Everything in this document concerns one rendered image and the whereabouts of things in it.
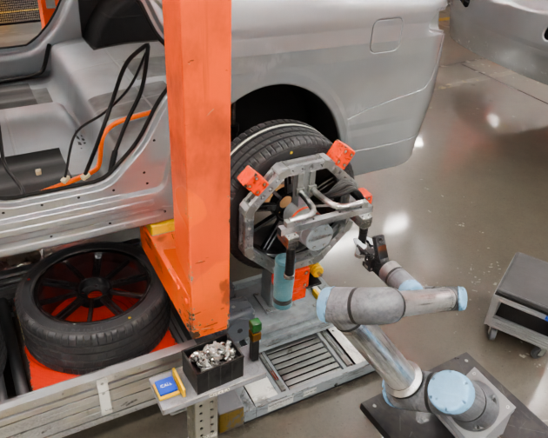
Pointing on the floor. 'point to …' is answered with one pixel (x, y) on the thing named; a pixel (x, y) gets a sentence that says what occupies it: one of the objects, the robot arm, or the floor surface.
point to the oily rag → (21, 258)
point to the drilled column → (203, 419)
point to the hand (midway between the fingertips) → (359, 237)
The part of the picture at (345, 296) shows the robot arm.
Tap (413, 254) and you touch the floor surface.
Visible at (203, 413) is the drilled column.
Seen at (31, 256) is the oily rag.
